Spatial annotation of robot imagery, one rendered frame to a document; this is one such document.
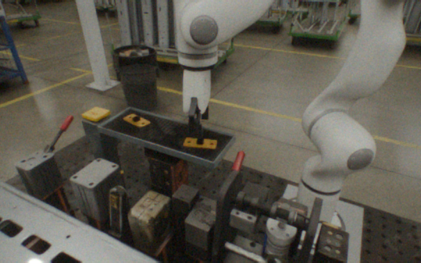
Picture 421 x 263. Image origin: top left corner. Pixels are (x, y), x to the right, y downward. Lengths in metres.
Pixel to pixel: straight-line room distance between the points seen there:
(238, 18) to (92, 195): 0.51
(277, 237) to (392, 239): 0.73
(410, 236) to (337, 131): 0.66
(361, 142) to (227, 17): 0.43
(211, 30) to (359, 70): 0.38
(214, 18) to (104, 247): 0.55
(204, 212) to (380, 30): 0.55
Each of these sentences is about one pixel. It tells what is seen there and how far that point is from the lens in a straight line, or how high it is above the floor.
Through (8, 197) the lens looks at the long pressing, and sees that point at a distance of 0.96.
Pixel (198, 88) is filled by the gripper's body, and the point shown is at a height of 1.34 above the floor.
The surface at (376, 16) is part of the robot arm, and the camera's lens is 0.75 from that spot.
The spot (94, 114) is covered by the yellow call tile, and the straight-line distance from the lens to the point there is 0.91.
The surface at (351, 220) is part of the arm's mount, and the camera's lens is 1.11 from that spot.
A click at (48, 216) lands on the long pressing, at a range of 0.84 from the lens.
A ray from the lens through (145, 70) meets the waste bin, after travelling 3.15.
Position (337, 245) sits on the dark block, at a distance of 0.59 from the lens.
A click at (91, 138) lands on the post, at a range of 0.94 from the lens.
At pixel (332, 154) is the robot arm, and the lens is 0.74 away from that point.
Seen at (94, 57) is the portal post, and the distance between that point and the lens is 4.20.
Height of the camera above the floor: 1.56
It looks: 32 degrees down
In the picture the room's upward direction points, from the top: straight up
